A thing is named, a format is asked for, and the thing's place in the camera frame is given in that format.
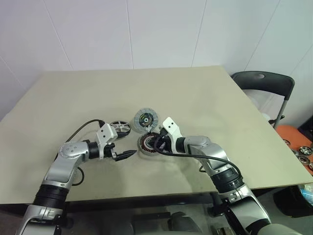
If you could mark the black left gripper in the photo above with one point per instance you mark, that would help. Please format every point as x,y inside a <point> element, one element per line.
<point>109,151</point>

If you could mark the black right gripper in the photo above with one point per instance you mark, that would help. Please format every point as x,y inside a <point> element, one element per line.
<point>163,143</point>

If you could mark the grey round motor lid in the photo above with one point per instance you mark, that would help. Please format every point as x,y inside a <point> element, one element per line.
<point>146,120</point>

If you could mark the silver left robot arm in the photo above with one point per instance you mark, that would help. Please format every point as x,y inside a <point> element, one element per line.
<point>64,167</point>

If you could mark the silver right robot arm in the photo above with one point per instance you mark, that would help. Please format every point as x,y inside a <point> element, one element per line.
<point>215,151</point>

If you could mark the round motor housing with windings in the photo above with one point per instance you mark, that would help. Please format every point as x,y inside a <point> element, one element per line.
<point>144,148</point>

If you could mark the silver spoked rotor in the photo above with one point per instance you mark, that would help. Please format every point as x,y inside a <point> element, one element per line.
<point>120,127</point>

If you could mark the black folding chair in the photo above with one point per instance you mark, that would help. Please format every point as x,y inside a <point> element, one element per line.
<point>266,82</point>

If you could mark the orange box with wheels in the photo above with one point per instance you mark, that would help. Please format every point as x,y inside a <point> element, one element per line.
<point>291,137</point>

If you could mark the small silver wheel part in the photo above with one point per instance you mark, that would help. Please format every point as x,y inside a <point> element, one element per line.
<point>305,150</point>
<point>302,159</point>

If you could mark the black round bin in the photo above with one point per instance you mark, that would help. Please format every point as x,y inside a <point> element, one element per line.
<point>293,203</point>

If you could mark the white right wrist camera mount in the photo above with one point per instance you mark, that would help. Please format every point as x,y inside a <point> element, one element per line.
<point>171,127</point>

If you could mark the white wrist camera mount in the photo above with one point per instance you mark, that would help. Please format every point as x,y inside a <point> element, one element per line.
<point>171,127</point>
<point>105,133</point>

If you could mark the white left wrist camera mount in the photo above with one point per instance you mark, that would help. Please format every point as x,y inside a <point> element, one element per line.
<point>105,133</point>

